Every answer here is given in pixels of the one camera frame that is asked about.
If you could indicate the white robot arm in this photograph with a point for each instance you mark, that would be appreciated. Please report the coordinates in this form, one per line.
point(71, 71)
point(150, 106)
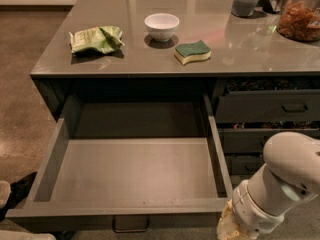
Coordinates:
point(290, 176)

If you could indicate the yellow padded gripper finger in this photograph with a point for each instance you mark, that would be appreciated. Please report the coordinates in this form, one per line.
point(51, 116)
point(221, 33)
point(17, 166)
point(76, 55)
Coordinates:
point(229, 229)

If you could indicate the crumpled green chip bag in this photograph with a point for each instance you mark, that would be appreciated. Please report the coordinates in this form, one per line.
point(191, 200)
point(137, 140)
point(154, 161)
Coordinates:
point(104, 39)

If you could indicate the grey right middle drawer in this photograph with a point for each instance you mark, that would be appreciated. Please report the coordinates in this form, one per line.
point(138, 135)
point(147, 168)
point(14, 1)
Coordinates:
point(251, 137)

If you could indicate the black shoe lower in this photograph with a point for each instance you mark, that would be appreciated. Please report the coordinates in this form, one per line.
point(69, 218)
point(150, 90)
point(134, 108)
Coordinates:
point(63, 235)

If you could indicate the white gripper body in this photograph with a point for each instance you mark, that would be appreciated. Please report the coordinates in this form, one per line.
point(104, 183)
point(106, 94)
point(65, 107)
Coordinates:
point(254, 206)

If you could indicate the glass jar with snacks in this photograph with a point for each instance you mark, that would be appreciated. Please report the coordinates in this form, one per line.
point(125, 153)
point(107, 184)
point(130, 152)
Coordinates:
point(300, 20)

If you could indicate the grey drawer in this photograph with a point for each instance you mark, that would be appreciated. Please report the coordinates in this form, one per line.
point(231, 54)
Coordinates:
point(129, 167)
point(252, 100)
point(243, 164)
point(251, 137)

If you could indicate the grey right top drawer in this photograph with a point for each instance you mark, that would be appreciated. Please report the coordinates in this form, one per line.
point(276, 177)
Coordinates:
point(252, 100)

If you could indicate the white ceramic bowl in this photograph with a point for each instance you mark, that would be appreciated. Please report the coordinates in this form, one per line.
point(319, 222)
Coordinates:
point(161, 26)

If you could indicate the grey kitchen counter cabinet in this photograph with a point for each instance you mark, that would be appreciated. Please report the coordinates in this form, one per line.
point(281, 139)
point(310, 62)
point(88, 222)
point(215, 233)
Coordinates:
point(147, 69)

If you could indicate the green and yellow sponge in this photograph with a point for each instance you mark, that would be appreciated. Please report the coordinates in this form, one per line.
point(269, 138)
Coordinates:
point(192, 52)

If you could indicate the grey right bottom drawer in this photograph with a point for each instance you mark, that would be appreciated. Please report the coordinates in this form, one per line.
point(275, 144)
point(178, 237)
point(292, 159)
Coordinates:
point(243, 164)

